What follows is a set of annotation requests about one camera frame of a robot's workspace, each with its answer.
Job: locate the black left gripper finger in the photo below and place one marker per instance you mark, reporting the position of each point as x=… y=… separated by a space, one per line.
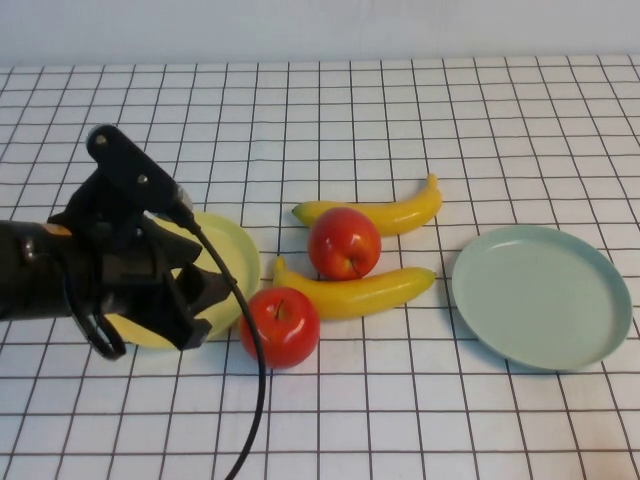
x=177 y=247
x=207 y=290

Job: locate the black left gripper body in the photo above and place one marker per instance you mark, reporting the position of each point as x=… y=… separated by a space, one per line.
x=125 y=270

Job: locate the red apple with yellow patch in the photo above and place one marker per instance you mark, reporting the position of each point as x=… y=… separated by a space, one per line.
x=340 y=245

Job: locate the yellow banana with green tip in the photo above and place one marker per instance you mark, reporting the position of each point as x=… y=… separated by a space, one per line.
x=360 y=295

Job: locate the yellow banana with long stem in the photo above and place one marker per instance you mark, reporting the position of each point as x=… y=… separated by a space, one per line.
x=400 y=215

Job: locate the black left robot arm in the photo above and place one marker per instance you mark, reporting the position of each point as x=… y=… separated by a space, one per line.
x=30 y=270

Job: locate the yellow round plate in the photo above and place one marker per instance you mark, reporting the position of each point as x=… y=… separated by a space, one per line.
x=235 y=250

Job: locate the light blue round plate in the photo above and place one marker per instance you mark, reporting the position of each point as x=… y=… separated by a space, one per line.
x=540 y=300

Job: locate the white checked tablecloth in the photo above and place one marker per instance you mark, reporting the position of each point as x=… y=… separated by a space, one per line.
x=350 y=125

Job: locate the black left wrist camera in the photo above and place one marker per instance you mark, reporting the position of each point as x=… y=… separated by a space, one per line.
x=130 y=165

